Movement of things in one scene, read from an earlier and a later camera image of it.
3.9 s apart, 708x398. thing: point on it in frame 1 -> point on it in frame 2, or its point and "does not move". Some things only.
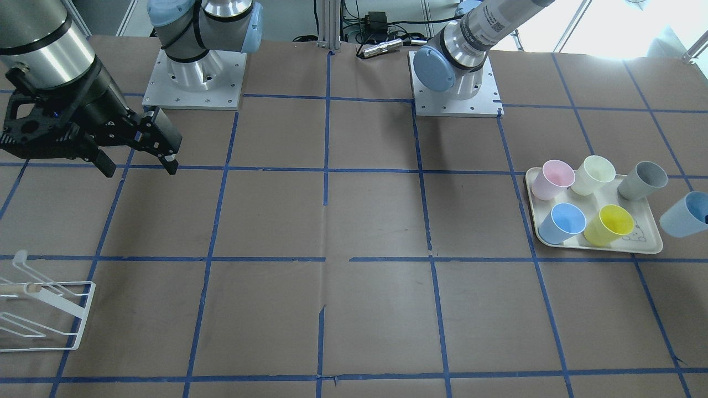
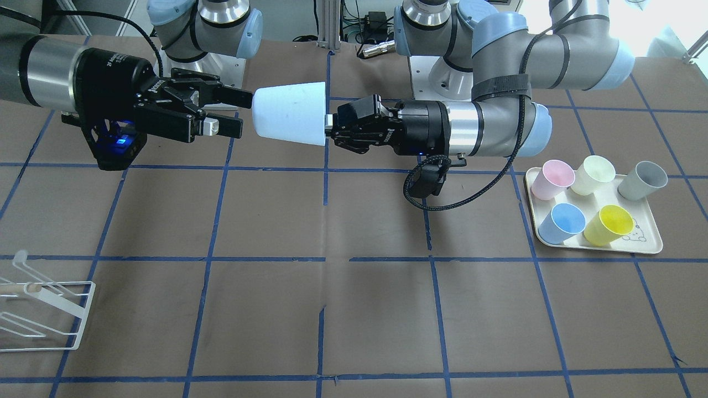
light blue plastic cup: x=689 y=216 -> x=292 y=112
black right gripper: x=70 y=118 -> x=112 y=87
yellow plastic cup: x=612 y=222 does not move
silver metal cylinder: x=383 y=47 does not move
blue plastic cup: x=565 y=221 does not move
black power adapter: x=376 y=22 does not move
